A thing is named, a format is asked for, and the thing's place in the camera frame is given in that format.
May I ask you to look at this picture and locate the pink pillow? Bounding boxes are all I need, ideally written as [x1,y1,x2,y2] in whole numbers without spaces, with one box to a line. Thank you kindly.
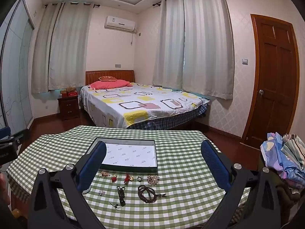
[88,79,133,90]

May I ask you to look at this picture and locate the green checked tablecloth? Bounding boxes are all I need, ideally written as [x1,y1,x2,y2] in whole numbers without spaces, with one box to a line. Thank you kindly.
[6,125,250,229]

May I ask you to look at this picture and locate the glass wardrobe sliding doors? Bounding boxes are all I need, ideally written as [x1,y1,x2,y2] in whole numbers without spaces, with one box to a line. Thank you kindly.
[0,0,35,134]

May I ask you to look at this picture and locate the person's left hand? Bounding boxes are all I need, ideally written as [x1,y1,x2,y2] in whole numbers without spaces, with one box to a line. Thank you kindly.
[0,172,11,207]

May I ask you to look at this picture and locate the brown wooden door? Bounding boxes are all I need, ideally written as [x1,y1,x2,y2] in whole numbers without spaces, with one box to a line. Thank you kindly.
[241,14,300,148]

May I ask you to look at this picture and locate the white curtain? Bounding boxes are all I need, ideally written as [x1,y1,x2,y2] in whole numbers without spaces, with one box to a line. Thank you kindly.
[32,3,63,94]
[152,0,185,91]
[182,0,234,100]
[49,2,92,91]

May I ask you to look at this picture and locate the blue plaid bed skirt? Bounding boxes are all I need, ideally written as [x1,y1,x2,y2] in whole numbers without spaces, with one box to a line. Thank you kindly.
[129,105,210,130]

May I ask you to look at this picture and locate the white air conditioner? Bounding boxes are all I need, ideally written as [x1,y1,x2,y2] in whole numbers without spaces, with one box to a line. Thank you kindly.
[104,16,138,32]

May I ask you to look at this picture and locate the dark wooden nightstand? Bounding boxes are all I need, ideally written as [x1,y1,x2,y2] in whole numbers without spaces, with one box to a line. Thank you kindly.
[58,95,80,121]

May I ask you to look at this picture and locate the blue patterned cloth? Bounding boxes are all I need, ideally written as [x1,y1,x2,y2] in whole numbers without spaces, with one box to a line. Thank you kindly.
[260,132,301,180]

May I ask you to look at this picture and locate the wooden bed headboard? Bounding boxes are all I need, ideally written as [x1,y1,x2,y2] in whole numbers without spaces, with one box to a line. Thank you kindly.
[85,70,135,86]

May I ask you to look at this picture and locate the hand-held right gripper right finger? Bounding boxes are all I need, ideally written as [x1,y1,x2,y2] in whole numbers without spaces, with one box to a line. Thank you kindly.
[201,139,279,229]

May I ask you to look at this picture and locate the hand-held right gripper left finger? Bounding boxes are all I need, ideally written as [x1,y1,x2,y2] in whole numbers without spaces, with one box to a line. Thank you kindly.
[28,141,107,229]

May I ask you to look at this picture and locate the green tray with white lining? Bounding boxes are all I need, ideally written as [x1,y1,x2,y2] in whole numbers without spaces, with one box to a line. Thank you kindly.
[85,137,158,173]

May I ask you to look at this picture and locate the patterned bed sheet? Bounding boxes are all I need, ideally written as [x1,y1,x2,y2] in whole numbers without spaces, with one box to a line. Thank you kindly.
[80,82,211,129]

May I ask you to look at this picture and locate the brown bead bracelet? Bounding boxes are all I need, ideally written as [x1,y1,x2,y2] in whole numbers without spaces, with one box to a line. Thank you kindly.
[137,184,168,203]

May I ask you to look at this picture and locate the striped cloth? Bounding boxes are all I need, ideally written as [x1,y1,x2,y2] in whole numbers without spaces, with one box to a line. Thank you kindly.
[281,134,305,170]

